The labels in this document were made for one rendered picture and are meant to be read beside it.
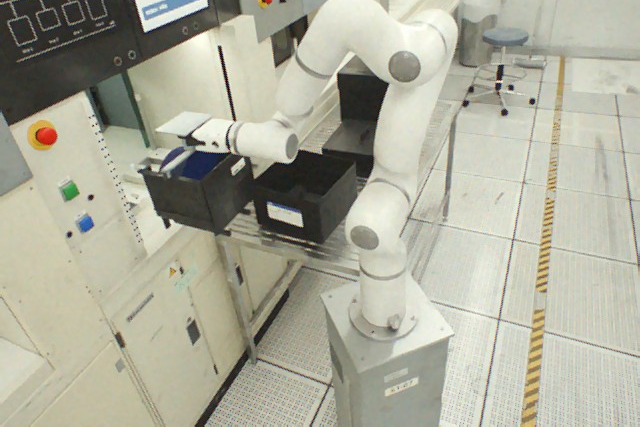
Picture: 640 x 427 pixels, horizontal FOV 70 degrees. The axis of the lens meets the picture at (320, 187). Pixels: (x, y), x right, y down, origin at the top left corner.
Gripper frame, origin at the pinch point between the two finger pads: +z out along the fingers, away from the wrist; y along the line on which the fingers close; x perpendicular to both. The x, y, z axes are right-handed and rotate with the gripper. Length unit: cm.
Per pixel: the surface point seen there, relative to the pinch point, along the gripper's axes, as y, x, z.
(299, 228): 20, -45, -17
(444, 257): 110, -125, -50
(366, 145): 70, -39, -22
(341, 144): 68, -39, -12
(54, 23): -14.9, 31.0, 14.9
